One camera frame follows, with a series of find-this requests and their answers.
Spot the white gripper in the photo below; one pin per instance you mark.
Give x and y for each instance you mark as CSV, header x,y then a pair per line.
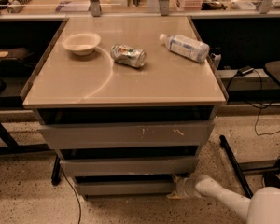
x,y
182,187

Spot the grey bottom drawer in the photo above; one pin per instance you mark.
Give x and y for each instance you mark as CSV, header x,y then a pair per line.
x,y
142,185

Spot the grey drawer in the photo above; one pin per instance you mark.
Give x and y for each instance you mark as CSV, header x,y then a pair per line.
x,y
111,135
130,166
142,185

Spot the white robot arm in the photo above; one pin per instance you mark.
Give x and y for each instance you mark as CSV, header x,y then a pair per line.
x,y
262,208

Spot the grey top drawer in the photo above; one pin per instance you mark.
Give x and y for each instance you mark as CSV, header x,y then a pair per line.
x,y
111,135

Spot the grey drawer cabinet glass top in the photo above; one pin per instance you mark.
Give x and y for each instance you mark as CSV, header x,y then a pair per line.
x,y
68,89

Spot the grey middle drawer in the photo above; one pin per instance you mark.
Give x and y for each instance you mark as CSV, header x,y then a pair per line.
x,y
130,166

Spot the black floor stand leg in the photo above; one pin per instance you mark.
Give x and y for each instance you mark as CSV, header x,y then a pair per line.
x,y
236,167

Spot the black power adapter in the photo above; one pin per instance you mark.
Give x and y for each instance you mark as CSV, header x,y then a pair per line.
x,y
244,71

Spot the crushed aluminium can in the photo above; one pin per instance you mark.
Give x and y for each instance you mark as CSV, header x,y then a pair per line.
x,y
127,55

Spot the clear plastic water bottle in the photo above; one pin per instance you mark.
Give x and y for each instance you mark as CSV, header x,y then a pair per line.
x,y
187,47

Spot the black table leg left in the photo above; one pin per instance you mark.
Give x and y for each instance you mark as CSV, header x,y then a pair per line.
x,y
12,147

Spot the white paper bowl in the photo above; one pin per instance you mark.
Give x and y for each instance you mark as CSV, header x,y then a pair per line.
x,y
81,44

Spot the black bag on shelf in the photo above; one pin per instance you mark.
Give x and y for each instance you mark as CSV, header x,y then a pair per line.
x,y
16,62

